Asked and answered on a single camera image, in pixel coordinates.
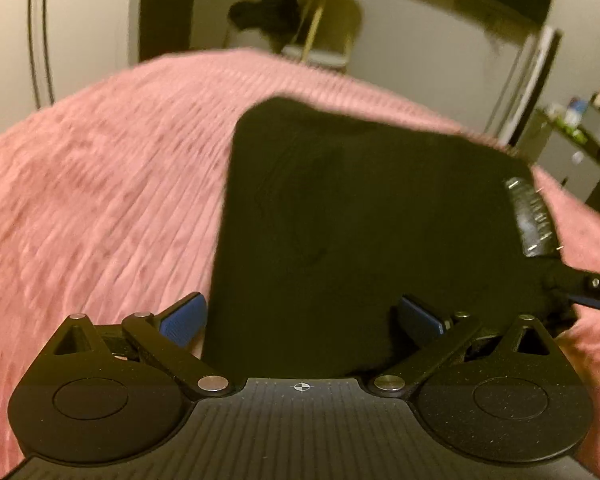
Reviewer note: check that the white upright panel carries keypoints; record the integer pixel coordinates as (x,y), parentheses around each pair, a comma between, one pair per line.
(527,85)

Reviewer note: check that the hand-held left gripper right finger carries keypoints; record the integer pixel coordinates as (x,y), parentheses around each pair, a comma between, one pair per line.
(420,319)

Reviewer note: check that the white side table gold legs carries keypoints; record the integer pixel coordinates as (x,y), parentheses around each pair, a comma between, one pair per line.
(325,35)

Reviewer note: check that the black pants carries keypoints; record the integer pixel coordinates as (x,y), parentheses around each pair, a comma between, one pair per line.
(360,220)

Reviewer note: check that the dark door frame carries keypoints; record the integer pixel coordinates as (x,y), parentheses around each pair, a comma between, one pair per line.
(167,5)

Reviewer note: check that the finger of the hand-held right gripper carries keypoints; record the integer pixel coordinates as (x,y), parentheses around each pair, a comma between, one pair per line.
(597,291)

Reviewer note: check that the dark dresser with small items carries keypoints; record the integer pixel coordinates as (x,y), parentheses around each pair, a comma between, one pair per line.
(585,155)

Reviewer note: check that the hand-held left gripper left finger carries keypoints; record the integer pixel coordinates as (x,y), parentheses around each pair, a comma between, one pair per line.
(182,321)

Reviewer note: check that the pink ribbed blanket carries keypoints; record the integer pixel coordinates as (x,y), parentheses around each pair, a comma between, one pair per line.
(105,185)

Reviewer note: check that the dark clothes pile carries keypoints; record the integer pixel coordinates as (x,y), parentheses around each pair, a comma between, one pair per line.
(267,15)

